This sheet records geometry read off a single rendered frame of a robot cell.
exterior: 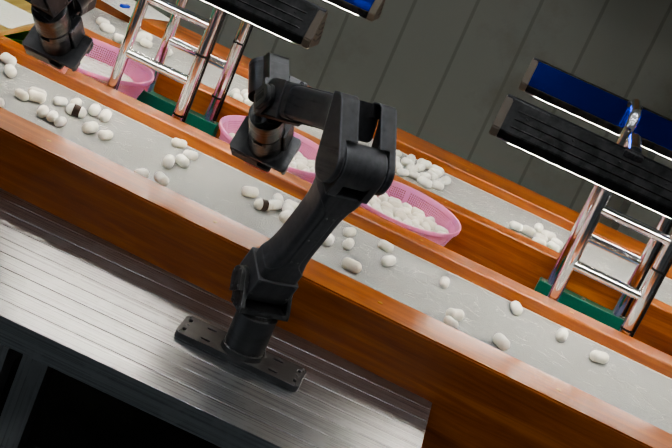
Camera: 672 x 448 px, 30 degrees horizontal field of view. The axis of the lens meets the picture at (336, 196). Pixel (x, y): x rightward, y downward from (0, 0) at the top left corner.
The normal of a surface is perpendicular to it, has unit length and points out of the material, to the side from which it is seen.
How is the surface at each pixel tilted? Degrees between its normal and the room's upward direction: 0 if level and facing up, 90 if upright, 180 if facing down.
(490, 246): 90
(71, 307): 0
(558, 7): 90
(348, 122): 49
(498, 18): 90
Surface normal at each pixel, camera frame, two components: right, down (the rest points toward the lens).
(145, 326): 0.38, -0.88
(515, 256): -0.23, 0.22
